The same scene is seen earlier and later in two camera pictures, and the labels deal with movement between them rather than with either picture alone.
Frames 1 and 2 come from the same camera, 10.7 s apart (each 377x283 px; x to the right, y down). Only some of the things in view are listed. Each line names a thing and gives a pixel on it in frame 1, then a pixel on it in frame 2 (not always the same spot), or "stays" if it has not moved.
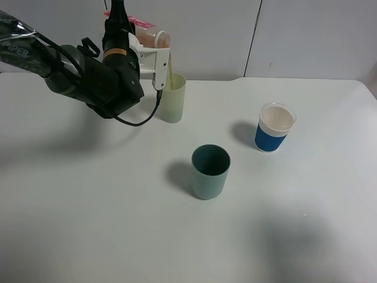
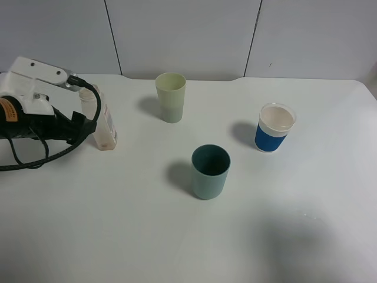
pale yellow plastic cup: x=172 y=99 stays
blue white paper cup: x=275 y=121 stays
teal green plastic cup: x=210 y=165 stays
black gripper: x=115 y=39 to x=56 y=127
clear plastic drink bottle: x=148 y=35 to x=105 y=135
